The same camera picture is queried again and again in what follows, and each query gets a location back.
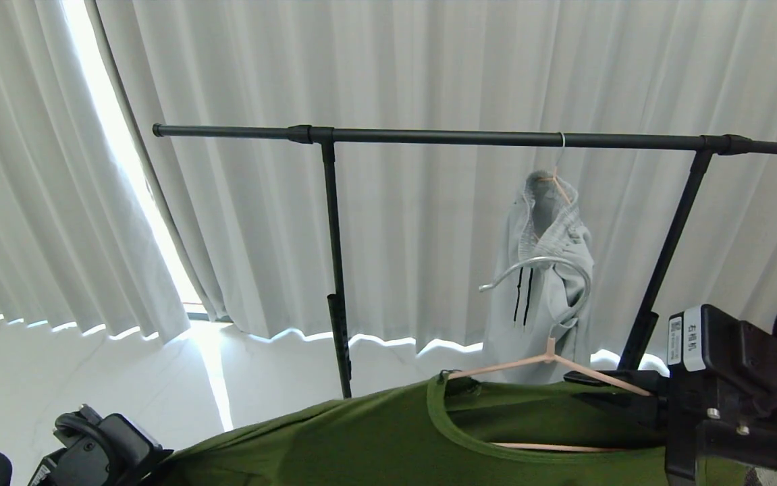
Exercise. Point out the pale grey shorts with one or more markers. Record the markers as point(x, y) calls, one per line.
point(550, 317)

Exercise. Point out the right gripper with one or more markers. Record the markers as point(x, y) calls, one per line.
point(685, 391)

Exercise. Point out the green garment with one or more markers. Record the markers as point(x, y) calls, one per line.
point(361, 445)

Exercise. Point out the white curtain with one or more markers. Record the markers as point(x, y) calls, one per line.
point(429, 67)
point(37, 202)

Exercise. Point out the pink clothes hanger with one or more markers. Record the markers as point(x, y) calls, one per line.
point(550, 351)
point(560, 185)

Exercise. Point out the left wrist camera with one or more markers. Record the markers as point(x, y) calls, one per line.
point(118, 445)

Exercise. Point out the black clothes rack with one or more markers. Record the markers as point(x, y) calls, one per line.
point(496, 138)

